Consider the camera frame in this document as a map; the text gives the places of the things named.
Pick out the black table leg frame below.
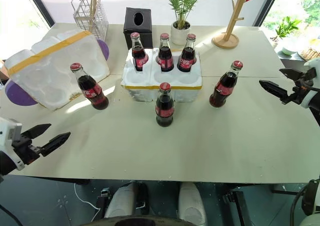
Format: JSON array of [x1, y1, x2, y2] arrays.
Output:
[[221, 184, 248, 226]]

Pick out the green plant in white pot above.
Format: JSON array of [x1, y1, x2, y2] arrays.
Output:
[[164, 0, 202, 46]]

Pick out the purple round plate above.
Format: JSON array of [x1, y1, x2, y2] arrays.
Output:
[[95, 39, 110, 62], [4, 80, 39, 107]]

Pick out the green leafy plant outdoors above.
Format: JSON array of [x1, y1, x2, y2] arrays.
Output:
[[269, 16, 303, 43]]

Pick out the white foam lid yellow tape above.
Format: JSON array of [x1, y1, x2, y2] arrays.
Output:
[[4, 30, 111, 112]]

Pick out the white robot right leg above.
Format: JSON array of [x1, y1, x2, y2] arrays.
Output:
[[177, 181, 208, 226]]

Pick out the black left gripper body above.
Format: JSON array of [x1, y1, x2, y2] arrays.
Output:
[[11, 132, 42, 165]]

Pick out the wooden branch stand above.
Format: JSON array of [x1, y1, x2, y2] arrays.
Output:
[[211, 0, 261, 50]]

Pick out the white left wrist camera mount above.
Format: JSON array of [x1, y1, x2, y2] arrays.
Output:
[[0, 116, 26, 172]]

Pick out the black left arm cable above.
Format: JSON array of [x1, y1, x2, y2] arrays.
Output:
[[0, 202, 21, 226]]

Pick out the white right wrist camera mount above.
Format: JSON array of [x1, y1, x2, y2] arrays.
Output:
[[299, 57, 320, 109]]

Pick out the white bowl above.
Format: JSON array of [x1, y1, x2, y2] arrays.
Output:
[[280, 46, 300, 57]]

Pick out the dark rounded robot torso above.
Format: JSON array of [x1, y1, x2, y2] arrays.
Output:
[[81, 213, 202, 226]]

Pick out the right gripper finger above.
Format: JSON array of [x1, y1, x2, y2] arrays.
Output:
[[279, 68, 304, 82], [258, 79, 293, 104]]

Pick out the black tissue box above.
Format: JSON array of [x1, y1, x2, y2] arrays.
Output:
[[122, 7, 154, 49]]

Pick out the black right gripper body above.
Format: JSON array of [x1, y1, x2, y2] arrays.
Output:
[[286, 67, 318, 105]]

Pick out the woven wicker basket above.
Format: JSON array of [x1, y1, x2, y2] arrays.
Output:
[[298, 45, 320, 62]]

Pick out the metal wire rack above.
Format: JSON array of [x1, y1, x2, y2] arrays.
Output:
[[70, 0, 110, 41]]

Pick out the white robot left leg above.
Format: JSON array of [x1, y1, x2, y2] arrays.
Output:
[[103, 181, 138, 219]]

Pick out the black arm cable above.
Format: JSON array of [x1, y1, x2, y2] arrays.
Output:
[[0, 202, 21, 226], [289, 174, 320, 226]]

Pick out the black window frame post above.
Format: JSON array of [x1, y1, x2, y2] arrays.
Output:
[[251, 0, 284, 28], [23, 0, 56, 29]]

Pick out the glass cola bottle red cap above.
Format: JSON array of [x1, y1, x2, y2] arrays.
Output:
[[130, 32, 150, 73], [176, 33, 198, 73], [208, 60, 244, 109], [155, 82, 175, 128], [69, 62, 110, 111], [155, 33, 175, 73]]

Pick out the white robot leg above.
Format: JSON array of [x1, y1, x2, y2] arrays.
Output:
[[103, 181, 138, 219], [177, 181, 208, 226]]

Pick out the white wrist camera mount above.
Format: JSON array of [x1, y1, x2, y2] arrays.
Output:
[[299, 57, 320, 109], [0, 116, 26, 172]]

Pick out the white foam bottle tray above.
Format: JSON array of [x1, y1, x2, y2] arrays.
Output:
[[120, 47, 204, 103]]

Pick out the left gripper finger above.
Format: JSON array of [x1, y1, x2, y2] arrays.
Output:
[[21, 123, 52, 143], [39, 132, 72, 157]]

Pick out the thin white cable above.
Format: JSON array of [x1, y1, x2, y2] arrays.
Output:
[[74, 182, 101, 211]]

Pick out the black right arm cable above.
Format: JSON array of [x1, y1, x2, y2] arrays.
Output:
[[289, 174, 320, 226]]

